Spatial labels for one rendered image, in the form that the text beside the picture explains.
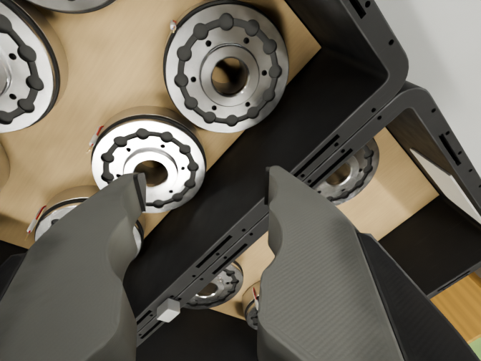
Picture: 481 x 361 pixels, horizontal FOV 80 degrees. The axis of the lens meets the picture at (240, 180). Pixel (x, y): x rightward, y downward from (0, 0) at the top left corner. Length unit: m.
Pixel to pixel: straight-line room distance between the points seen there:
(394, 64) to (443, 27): 0.34
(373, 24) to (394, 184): 0.27
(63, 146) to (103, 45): 0.10
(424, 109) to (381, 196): 0.21
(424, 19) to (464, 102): 0.18
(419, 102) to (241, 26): 0.14
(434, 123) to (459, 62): 0.34
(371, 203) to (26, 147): 0.41
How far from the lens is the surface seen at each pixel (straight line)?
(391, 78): 0.22
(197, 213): 0.29
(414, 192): 0.47
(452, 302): 1.75
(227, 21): 0.24
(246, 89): 0.25
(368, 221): 0.46
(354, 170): 0.33
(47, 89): 0.26
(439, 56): 0.56
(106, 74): 0.28
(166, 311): 0.29
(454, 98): 0.62
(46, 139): 0.32
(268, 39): 0.25
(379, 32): 0.21
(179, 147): 0.27
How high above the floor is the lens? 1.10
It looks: 53 degrees down
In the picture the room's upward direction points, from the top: 161 degrees clockwise
